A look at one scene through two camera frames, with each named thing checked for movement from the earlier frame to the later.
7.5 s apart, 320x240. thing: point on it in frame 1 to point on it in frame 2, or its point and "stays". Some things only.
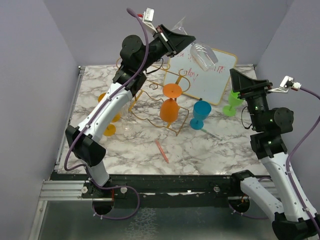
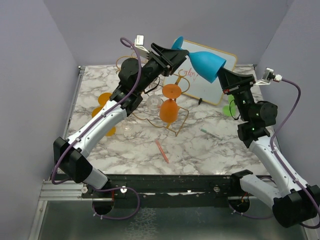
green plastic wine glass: (233, 100) stays
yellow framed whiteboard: (207, 85) stays
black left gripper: (172, 42) to (170, 59)
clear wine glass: (203, 55) to (154, 102)
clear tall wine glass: (126, 125) stays
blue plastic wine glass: (201, 110) to (206, 64)
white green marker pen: (211, 134) stays
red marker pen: (162, 151) stays
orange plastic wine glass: (169, 109) stays
